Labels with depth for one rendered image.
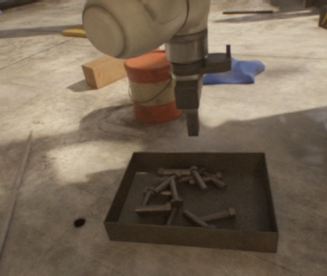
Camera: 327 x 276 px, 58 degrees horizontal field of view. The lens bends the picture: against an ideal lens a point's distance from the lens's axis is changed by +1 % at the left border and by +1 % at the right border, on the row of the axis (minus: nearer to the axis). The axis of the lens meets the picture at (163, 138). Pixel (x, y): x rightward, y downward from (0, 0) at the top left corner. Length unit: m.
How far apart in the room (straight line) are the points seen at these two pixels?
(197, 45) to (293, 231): 0.42
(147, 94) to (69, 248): 0.52
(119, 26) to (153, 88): 0.57
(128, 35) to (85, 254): 0.46
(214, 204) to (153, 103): 0.43
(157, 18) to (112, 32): 0.07
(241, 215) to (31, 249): 0.47
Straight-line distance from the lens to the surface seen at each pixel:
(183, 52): 0.59
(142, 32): 0.42
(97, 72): 1.37
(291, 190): 0.76
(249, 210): 0.70
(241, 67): 1.29
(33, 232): 0.78
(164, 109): 1.00
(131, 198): 0.75
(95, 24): 0.42
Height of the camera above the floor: 0.52
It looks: 34 degrees down
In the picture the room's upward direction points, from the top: 9 degrees counter-clockwise
